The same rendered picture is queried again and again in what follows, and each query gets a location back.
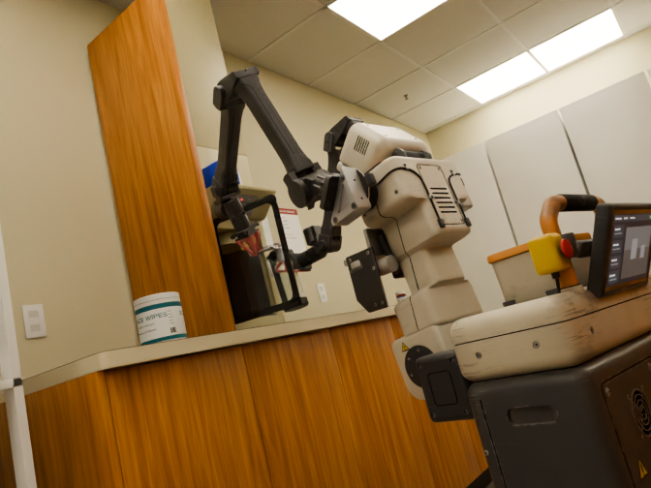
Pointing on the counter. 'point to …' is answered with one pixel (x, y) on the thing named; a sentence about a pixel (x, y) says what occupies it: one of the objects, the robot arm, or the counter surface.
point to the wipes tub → (160, 318)
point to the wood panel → (158, 167)
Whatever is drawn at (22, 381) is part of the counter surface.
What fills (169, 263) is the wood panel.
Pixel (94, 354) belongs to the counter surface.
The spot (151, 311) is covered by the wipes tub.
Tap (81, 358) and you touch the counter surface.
